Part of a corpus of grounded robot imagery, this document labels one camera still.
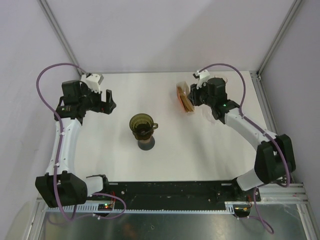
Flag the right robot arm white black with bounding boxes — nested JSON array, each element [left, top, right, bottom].
[[187, 77, 296, 201]]

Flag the orange coffee filter box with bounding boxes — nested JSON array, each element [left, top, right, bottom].
[[176, 81, 194, 113]]

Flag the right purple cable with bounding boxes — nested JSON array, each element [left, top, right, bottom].
[[197, 63, 295, 235]]

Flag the clear plastic dripper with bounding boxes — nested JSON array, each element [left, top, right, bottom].
[[201, 105, 219, 125]]

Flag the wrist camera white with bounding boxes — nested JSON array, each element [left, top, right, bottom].
[[80, 73, 104, 94], [193, 70, 211, 89]]

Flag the purple cable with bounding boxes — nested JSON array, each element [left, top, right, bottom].
[[197, 63, 295, 235], [36, 62, 127, 222]]

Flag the olive green plastic dripper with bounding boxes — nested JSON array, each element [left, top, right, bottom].
[[129, 113, 159, 141]]

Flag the aluminium frame post right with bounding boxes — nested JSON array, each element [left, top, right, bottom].
[[256, 0, 305, 76]]

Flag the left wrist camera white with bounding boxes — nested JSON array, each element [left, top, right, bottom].
[[80, 73, 104, 94]]

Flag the grey carafe with red rim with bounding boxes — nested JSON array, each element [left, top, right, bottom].
[[137, 136, 155, 151]]

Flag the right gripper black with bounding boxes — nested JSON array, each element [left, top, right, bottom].
[[187, 80, 215, 107]]

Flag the aluminium frame post left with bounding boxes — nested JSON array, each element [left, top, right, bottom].
[[37, 0, 79, 65]]

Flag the grey slotted cable duct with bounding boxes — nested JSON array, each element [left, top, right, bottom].
[[43, 201, 251, 215]]

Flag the aluminium frame rail right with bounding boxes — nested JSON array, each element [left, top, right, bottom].
[[244, 71, 308, 205]]

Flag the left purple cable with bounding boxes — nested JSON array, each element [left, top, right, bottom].
[[36, 62, 127, 222]]

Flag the aluminium frame post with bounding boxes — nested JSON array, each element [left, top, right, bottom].
[[256, 0, 305, 76], [37, 0, 79, 65]]

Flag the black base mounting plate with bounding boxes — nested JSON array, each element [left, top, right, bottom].
[[102, 180, 261, 206]]

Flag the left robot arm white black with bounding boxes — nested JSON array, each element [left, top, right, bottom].
[[35, 74, 117, 208]]

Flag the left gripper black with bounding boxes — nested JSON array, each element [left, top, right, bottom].
[[78, 83, 116, 115]]

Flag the glass beaker with orange contents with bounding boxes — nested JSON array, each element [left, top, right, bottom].
[[214, 74, 228, 83]]

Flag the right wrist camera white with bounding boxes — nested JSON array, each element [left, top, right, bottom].
[[193, 70, 211, 89]]

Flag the brown paper coffee filters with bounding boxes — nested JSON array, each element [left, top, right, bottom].
[[180, 86, 195, 113]]

